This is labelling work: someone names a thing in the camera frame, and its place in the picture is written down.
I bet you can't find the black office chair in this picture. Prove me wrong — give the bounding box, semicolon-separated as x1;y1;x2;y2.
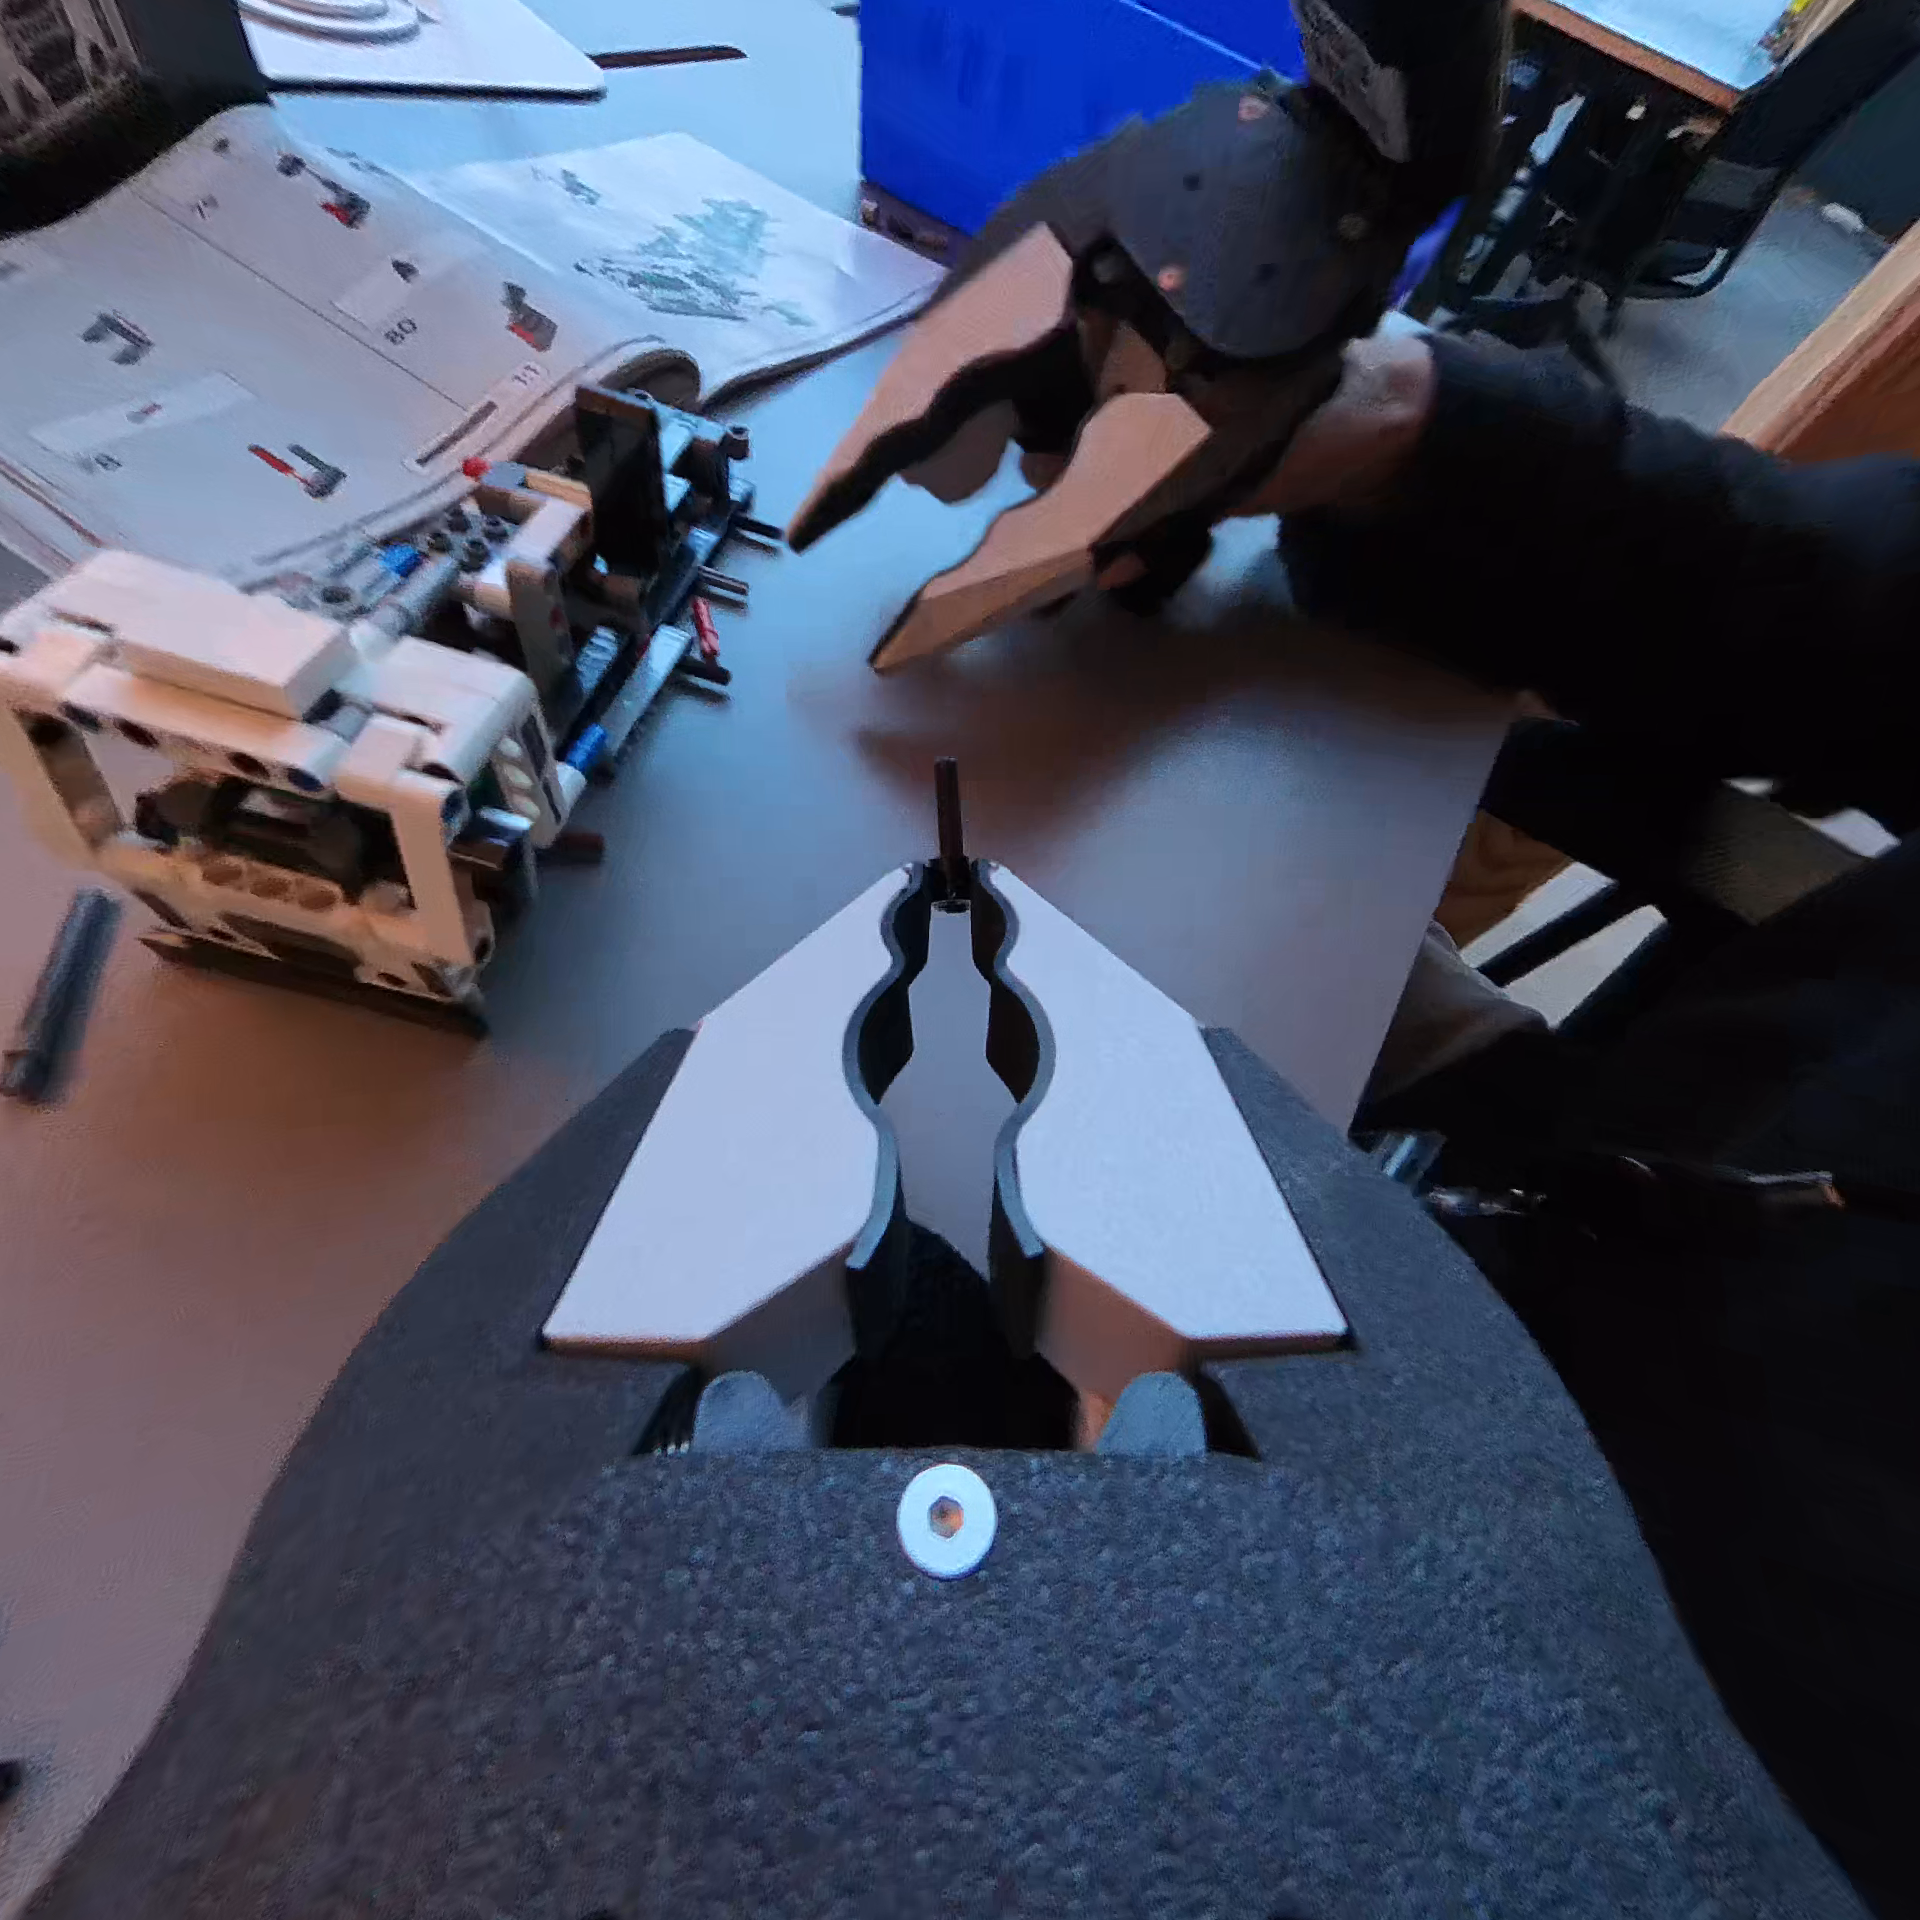
1426;16;1824;338

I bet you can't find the white board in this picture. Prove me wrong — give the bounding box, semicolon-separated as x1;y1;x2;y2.
238;0;607;103

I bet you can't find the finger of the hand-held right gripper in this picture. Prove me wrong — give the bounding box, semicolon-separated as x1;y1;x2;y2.
784;223;1085;555
867;391;1218;677

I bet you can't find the person's right forearm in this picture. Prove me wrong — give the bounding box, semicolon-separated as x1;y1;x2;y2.
1278;335;1920;820

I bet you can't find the blue plastic bin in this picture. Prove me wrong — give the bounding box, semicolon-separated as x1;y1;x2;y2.
857;0;1463;308

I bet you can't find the white lego truck model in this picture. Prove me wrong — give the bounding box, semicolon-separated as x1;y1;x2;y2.
0;381;789;1040

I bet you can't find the wooden desk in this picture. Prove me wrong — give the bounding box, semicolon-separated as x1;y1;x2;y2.
1507;0;1869;113

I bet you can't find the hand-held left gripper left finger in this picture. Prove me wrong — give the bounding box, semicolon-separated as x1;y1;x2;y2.
545;863;919;1404

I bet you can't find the dark loose axle piece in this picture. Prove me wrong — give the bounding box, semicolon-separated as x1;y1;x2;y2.
0;889;126;1109

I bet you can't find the lego instruction booklet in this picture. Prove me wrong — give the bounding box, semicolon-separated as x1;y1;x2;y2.
0;106;949;595

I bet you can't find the lego set box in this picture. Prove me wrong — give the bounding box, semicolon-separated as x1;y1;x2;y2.
0;0;274;233

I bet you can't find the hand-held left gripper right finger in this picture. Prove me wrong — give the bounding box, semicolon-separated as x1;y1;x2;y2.
972;860;1351;1396

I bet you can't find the person's right hand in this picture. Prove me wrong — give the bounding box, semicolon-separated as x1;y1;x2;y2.
1275;335;1445;520

